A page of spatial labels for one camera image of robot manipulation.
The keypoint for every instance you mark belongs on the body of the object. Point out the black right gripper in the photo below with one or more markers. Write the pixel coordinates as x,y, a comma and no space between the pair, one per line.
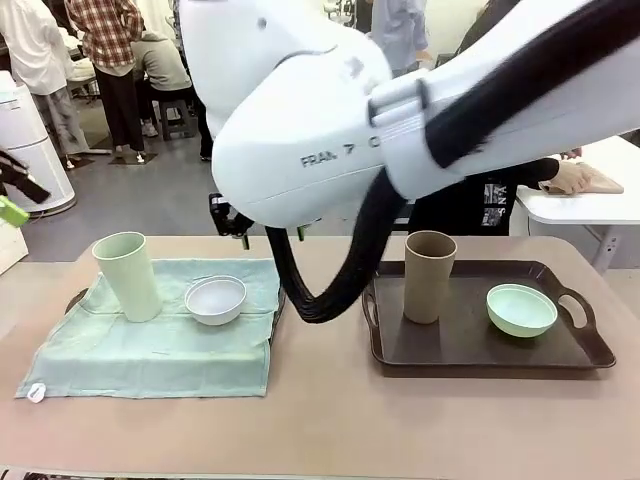
225,220

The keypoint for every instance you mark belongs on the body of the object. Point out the white bowl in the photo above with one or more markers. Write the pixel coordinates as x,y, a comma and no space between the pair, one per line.
215,305

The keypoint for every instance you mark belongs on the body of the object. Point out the light green tall cup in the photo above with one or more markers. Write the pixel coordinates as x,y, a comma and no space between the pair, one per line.
135,280

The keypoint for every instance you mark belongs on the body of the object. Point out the brown tall cup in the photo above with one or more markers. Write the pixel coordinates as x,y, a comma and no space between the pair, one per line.
425,290

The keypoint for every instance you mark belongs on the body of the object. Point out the green cloth mat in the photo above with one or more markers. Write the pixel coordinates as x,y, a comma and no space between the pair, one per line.
150,360

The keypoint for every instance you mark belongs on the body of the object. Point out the mint green bowl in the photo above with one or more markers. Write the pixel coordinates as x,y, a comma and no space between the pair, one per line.
520,315

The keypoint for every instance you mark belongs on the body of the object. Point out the black-sleeved right forearm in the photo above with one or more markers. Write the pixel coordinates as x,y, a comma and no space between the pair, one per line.
537,172

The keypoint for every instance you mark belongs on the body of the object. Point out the dark brown serving tray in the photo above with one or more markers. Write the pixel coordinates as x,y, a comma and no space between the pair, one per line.
74,302
450,350

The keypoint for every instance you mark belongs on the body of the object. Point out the person's right hand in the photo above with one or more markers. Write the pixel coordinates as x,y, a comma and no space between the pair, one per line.
570,177

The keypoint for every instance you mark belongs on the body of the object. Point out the person's left hand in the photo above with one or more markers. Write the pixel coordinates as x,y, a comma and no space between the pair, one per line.
572,153

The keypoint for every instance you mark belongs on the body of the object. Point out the white storage box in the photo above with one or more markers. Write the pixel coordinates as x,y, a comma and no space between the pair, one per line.
10,247

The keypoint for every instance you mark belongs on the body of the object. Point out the white cylindrical air purifier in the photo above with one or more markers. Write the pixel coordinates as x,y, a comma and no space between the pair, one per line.
30,150

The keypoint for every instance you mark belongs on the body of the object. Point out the person in blue plaid shirt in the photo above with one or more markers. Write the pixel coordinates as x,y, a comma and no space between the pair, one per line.
205,135

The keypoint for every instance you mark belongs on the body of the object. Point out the grey plastic stool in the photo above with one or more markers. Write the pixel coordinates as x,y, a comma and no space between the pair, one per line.
175,117

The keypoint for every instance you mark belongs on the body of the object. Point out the person in white coat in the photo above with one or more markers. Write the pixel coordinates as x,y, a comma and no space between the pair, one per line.
40,55

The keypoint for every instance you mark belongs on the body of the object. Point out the person in black shirt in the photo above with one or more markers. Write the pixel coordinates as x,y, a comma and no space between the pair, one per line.
450,210

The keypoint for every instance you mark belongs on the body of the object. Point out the person in red plaid shirt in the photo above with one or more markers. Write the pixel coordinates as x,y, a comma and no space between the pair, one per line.
110,50

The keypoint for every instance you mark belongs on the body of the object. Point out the seated person in grey hoodie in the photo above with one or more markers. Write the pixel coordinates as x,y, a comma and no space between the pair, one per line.
160,70

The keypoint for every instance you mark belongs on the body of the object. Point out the person in light blue shirt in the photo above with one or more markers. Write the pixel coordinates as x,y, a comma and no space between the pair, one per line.
400,30

